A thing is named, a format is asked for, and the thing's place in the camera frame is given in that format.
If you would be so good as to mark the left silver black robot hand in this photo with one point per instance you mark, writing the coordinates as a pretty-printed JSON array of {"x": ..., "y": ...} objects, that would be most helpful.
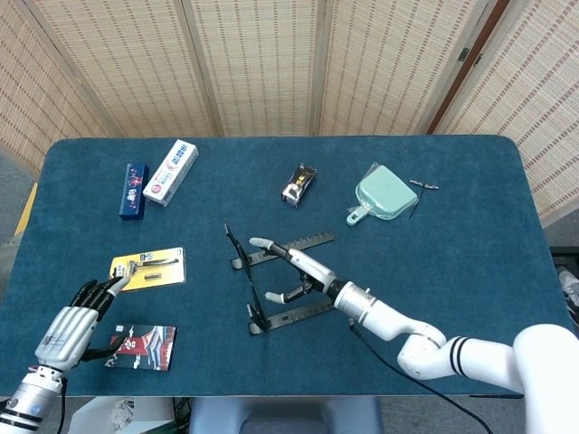
[{"x": 65, "y": 336}]

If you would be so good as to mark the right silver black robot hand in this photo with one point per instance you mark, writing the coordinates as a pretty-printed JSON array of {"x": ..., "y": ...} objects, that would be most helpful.
[{"x": 314, "y": 269}]

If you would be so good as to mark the black folding laptop stand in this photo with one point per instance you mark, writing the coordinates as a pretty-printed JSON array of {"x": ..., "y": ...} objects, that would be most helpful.
[{"x": 298, "y": 315}]

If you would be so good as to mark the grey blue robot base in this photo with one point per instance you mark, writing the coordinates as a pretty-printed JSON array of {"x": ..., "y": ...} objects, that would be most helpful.
[{"x": 280, "y": 416}]

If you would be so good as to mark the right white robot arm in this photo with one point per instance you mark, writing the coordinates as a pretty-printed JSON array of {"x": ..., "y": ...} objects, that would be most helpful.
[{"x": 407, "y": 323}]

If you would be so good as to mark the red blue illustrated book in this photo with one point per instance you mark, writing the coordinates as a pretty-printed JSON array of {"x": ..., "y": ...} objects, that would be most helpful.
[{"x": 147, "y": 348}]

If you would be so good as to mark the small black gold box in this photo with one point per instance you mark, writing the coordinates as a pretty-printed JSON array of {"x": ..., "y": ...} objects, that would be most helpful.
[{"x": 298, "y": 185}]

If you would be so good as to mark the mint green bagged dustpan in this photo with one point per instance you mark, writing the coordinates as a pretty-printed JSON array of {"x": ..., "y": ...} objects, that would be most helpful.
[{"x": 384, "y": 192}]

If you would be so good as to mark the yellow razor blister pack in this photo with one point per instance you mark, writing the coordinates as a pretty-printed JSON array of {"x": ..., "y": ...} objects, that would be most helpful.
[{"x": 158, "y": 269}]

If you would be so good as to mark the yellow strip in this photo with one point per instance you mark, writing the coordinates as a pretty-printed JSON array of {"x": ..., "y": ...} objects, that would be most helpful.
[{"x": 26, "y": 210}]

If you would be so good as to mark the blue table cloth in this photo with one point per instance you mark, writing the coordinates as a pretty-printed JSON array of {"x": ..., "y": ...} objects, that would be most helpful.
[{"x": 452, "y": 271}]

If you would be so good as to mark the metal drill bit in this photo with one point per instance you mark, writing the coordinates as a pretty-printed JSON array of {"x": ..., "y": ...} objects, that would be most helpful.
[{"x": 425, "y": 184}]

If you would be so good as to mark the navy blue patterned box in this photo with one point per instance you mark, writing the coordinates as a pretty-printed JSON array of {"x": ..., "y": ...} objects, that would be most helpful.
[{"x": 134, "y": 192}]

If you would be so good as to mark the white toothpaste box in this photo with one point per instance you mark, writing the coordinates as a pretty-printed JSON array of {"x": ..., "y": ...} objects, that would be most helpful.
[{"x": 171, "y": 174}]

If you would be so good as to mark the bamboo folding screen panel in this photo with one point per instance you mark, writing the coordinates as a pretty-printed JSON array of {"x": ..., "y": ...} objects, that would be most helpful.
[
  {"x": 36, "y": 90},
  {"x": 384, "y": 68},
  {"x": 135, "y": 68},
  {"x": 258, "y": 68},
  {"x": 534, "y": 113}
]

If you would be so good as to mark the grey white shoe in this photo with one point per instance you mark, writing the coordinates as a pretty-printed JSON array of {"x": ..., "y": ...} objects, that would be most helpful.
[{"x": 571, "y": 289}]

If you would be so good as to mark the grey metal hinge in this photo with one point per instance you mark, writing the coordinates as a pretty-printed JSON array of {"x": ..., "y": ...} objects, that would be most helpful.
[
  {"x": 477, "y": 60},
  {"x": 463, "y": 55}
]

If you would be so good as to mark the brown wooden post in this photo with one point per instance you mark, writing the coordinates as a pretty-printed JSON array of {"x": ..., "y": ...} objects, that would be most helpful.
[{"x": 457, "y": 90}]

